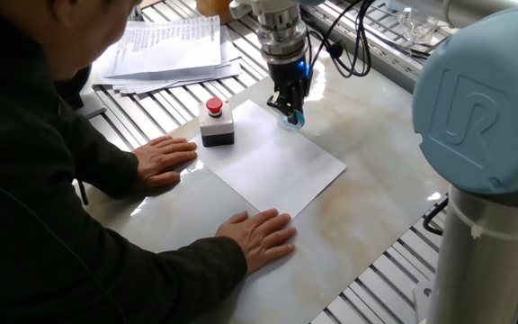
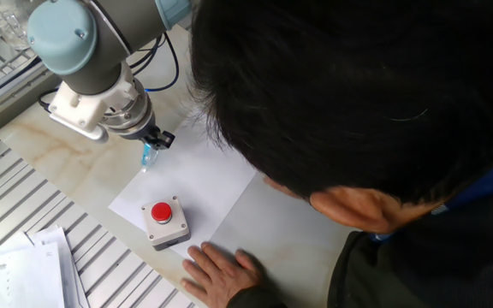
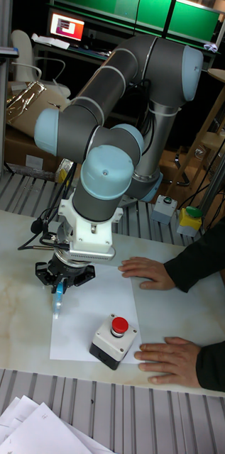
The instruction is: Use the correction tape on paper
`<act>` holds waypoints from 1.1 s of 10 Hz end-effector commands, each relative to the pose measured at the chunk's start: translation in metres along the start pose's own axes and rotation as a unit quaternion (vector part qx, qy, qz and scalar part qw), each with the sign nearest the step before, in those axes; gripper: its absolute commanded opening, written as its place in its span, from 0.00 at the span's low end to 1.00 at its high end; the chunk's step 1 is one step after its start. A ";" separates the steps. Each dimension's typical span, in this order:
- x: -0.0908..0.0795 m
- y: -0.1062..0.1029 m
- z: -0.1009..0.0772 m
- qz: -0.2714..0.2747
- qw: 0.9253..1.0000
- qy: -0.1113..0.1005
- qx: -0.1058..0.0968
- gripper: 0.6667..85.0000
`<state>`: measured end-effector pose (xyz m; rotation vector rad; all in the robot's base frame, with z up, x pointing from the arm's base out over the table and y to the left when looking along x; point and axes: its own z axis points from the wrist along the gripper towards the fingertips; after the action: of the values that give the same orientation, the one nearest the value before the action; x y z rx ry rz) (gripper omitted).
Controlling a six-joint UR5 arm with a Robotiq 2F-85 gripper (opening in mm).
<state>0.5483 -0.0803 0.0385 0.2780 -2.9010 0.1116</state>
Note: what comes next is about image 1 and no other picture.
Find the person head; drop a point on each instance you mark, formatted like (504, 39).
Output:
(88, 36)

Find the wooden block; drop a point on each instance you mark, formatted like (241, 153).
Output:
(214, 9)

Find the grey box red push button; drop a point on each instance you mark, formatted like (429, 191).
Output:
(216, 128)

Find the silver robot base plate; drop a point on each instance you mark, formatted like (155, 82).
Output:
(422, 297)

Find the grey metal stand plate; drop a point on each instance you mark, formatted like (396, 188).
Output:
(95, 103)

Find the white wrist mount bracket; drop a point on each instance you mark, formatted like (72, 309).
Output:
(240, 8)

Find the left forearm dark sleeve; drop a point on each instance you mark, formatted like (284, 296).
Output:
(101, 162)

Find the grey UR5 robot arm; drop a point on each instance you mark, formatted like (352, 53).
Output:
(479, 112)

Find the blue correction tape dispenser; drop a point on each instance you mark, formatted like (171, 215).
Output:
(300, 120)

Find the person torso dark jacket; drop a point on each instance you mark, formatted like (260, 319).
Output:
(16, 202)

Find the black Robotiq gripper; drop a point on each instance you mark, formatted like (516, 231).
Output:
(290, 76)

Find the person left hand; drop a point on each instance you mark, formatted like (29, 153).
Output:
(160, 159)

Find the printed white paper sheet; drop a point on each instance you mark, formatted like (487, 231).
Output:
(164, 45)

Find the right forearm dark sleeve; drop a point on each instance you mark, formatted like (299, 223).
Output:
(187, 279)

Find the person right hand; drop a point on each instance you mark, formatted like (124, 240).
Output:
(259, 238)

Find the clear drinking glass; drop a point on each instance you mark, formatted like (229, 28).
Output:
(416, 24)

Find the loose white paper pile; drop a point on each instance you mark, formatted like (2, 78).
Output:
(232, 63)

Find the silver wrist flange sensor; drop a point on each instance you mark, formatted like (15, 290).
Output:
(283, 38)

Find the thick aluminium rail profile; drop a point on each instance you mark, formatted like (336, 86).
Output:
(367, 54)

